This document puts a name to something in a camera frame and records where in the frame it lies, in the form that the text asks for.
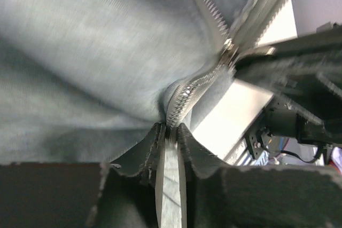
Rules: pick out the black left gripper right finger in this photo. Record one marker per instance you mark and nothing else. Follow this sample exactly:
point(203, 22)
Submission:
point(215, 194)

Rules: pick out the grey zip hoodie jacket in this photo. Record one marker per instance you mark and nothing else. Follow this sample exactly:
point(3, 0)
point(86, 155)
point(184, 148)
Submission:
point(84, 81)

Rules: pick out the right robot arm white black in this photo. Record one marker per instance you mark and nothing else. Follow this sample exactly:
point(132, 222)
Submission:
point(280, 118)

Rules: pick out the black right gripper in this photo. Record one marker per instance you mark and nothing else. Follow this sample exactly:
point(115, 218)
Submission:
point(306, 71)

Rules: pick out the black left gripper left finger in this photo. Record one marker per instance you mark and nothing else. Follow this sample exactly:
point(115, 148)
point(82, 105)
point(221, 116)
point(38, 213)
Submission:
point(123, 193)

